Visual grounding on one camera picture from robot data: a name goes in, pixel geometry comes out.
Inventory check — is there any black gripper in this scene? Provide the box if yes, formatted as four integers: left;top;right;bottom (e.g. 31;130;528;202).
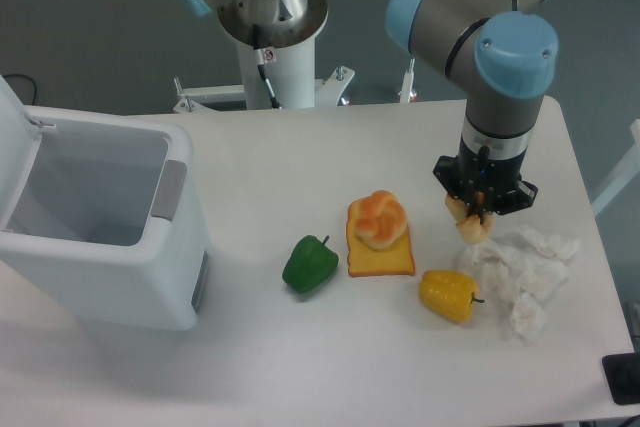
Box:
433;145;538;223

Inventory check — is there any beige croissant bread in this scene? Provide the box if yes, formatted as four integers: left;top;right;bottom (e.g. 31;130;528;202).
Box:
445;195;495;244

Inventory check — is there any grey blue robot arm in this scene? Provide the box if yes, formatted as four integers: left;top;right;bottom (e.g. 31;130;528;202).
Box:
183;0;558;223

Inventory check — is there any round knotted bread roll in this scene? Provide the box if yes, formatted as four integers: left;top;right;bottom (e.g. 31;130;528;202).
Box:
348;190;408;250

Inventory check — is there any square toast bread slice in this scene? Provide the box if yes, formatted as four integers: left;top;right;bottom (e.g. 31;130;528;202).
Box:
346;200;416;277

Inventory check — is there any white trash can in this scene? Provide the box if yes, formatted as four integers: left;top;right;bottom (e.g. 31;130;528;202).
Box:
1;85;211;330

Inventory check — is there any crumpled white tissue paper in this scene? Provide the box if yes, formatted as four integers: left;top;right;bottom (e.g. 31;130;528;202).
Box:
456;225;581;344

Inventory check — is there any yellow bell pepper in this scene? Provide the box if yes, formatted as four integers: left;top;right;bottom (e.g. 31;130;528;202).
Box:
418;270;485;323

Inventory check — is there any green bell pepper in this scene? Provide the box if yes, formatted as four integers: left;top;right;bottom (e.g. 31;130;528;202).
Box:
282;235;339;295

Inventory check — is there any black device at edge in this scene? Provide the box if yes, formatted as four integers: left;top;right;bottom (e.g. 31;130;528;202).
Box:
602;352;639;405

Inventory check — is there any white frame leg right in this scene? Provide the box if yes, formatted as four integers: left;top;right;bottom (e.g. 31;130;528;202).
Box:
591;119;639;217

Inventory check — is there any white post with red base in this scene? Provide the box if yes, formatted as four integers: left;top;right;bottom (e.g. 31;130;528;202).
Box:
398;58;417;103

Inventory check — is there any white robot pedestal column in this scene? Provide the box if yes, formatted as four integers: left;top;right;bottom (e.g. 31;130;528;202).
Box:
235;39;315;105

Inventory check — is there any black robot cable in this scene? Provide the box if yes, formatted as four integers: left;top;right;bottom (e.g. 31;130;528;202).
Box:
251;24;284;110

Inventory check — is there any white table frame bracket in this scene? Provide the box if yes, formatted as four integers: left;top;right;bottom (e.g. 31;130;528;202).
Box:
173;65;355;113

